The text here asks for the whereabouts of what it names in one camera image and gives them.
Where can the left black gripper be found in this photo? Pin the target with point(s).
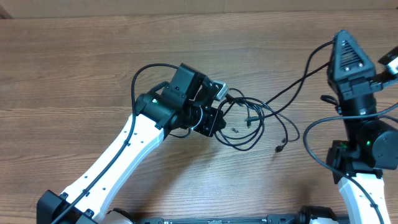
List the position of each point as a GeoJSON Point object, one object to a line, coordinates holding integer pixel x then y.
{"type": "Point", "coordinates": [209, 127]}

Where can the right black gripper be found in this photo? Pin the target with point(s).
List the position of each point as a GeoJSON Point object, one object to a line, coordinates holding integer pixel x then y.
{"type": "Point", "coordinates": [352, 76]}

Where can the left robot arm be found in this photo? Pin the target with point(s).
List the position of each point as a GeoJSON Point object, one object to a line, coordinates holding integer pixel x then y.
{"type": "Point", "coordinates": [185, 102]}

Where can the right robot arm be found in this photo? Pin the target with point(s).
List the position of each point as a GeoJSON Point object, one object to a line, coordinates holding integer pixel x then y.
{"type": "Point", "coordinates": [358, 163]}

